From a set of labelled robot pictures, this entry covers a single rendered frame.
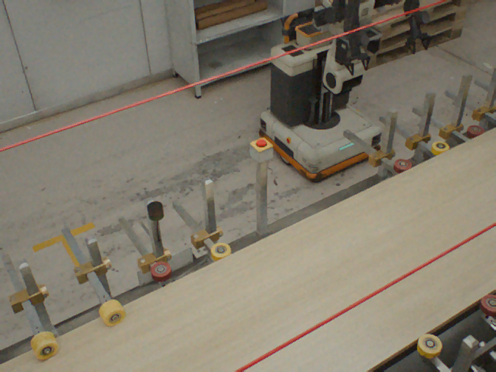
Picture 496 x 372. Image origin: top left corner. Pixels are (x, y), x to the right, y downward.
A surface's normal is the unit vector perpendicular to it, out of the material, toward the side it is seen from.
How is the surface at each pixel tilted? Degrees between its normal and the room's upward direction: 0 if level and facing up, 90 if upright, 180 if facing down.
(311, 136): 0
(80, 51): 90
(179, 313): 0
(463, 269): 0
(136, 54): 90
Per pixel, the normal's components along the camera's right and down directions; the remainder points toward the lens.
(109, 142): -0.02, -0.76
